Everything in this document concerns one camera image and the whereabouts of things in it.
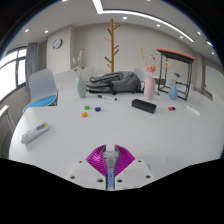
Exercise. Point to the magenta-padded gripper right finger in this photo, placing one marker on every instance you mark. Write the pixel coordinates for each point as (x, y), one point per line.
(126, 160)

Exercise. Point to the orange round magnet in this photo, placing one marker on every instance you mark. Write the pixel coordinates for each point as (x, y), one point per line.
(84, 114)

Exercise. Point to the window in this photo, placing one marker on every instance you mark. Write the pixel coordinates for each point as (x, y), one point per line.
(10, 71)

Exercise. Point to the green round magnet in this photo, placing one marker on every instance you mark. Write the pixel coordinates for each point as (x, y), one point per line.
(87, 107)

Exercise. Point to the white chair blue cushion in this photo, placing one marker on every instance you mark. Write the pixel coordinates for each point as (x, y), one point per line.
(41, 83)

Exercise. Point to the white side desk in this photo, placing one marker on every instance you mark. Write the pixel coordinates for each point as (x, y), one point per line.
(4, 111)

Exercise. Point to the long ceiling light strip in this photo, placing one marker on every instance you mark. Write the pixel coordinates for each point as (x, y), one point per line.
(97, 6)

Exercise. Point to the round ceiling spot lights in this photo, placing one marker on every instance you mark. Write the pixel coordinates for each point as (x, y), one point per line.
(124, 17)

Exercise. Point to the green vase with dried flowers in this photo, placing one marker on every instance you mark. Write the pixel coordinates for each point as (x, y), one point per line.
(81, 88)

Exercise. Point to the grey curtain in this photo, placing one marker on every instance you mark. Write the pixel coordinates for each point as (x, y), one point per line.
(31, 65)

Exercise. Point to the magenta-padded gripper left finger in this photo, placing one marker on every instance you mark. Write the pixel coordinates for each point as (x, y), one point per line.
(96, 160)

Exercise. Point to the white remote control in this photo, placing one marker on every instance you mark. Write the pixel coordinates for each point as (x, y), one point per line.
(34, 133)

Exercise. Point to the grey backpack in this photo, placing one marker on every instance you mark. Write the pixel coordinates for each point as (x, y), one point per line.
(115, 83)

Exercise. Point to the plain white chair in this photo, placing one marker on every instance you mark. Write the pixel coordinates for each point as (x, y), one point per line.
(140, 74)

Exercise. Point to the white wall board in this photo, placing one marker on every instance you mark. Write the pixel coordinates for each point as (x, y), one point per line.
(215, 81)

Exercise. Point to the wooden coat rack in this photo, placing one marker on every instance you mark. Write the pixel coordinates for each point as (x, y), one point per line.
(112, 43)

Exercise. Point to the blue vase with flowers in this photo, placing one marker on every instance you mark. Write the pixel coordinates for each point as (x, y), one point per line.
(173, 93)

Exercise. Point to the round wall clock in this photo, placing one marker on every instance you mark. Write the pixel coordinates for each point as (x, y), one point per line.
(57, 44)

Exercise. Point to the black frame stand orange top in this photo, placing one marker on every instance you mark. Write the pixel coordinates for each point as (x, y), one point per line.
(175, 53)

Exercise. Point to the red round magnet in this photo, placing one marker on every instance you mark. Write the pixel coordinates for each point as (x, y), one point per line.
(169, 108)

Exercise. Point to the black rectangular box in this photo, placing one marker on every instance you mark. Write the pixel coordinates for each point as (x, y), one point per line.
(144, 106)

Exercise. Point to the short ceiling light strip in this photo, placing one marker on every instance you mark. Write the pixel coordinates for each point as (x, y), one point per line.
(209, 43)

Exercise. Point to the black marker pen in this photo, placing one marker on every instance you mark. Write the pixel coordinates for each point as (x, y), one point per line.
(106, 97)

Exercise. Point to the white bar eraser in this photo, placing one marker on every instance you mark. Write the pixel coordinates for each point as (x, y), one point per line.
(193, 110)

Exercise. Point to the pink vase with flowers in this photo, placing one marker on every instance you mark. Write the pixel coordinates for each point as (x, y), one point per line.
(149, 89)

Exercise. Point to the blue round magnet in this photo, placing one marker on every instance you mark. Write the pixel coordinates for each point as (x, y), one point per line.
(173, 108)
(97, 109)

